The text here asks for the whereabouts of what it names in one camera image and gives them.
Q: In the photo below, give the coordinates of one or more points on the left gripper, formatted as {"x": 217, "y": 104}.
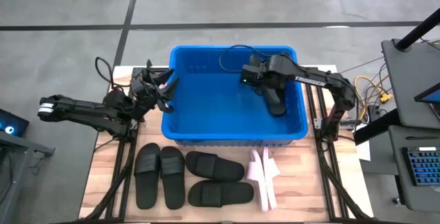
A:
{"x": 146, "y": 90}

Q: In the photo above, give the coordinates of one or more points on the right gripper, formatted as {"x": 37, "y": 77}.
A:
{"x": 266, "y": 73}

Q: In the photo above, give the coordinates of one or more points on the keyboard with blue keys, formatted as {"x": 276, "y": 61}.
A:
{"x": 424, "y": 167}

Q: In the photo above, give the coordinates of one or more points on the pink slide sandal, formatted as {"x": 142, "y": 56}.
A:
{"x": 271, "y": 172}
{"x": 258, "y": 179}

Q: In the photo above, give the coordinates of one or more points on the grey desk top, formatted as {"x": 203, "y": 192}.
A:
{"x": 409, "y": 79}
{"x": 398, "y": 169}

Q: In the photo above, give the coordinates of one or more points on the black pole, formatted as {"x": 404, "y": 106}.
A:
{"x": 417, "y": 30}

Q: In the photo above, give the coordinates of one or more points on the black flat bar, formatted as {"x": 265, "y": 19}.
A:
{"x": 374, "y": 128}

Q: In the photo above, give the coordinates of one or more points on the blue plastic bin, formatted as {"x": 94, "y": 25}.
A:
{"x": 213, "y": 107}

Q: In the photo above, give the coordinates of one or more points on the silver metal bracket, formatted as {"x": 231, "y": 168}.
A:
{"x": 317, "y": 123}

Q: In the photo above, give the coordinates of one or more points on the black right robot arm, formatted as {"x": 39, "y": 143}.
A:
{"x": 309, "y": 78}

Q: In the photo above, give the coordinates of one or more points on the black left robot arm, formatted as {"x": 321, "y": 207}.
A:
{"x": 79, "y": 109}

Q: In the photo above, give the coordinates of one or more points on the black slide sandal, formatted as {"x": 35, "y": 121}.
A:
{"x": 276, "y": 107}
{"x": 233, "y": 193}
{"x": 173, "y": 182}
{"x": 220, "y": 167}
{"x": 147, "y": 182}

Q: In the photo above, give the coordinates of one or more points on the dark glowing screen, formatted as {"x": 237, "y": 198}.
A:
{"x": 13, "y": 124}

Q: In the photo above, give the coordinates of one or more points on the monitor with blue screen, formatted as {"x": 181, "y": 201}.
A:
{"x": 434, "y": 97}

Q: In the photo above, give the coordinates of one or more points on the black aluminium table frame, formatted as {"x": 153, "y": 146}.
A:
{"x": 330, "y": 196}

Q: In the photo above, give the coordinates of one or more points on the white paper sheet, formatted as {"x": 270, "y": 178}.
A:
{"x": 363, "y": 152}

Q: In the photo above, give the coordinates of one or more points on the grey metal stand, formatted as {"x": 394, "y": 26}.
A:
{"x": 20, "y": 141}

